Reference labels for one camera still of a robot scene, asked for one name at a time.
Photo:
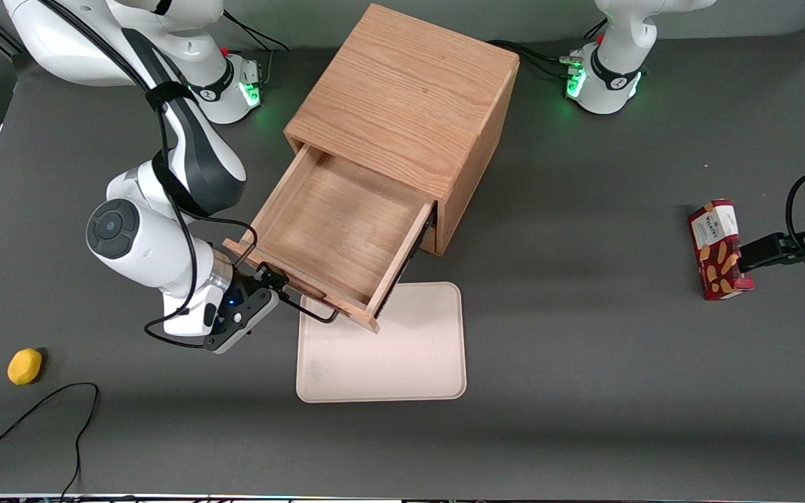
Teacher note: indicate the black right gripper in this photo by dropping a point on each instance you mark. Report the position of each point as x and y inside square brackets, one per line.
[240, 294]

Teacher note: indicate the wooden drawer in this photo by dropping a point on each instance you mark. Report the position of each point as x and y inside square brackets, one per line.
[339, 223]
[428, 241]

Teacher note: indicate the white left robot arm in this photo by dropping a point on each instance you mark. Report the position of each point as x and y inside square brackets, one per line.
[615, 63]

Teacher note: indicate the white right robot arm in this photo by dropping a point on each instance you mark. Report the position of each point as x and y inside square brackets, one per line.
[130, 237]

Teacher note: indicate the oak wooden drawer cabinet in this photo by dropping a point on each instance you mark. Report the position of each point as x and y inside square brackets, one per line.
[409, 84]

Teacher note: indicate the red cookie box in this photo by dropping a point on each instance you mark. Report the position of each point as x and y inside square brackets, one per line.
[717, 241]

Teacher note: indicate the beige plastic tray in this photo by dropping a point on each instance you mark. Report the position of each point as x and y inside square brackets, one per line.
[409, 356]

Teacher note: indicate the yellow lemon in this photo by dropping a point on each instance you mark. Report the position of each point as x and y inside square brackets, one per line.
[24, 367]

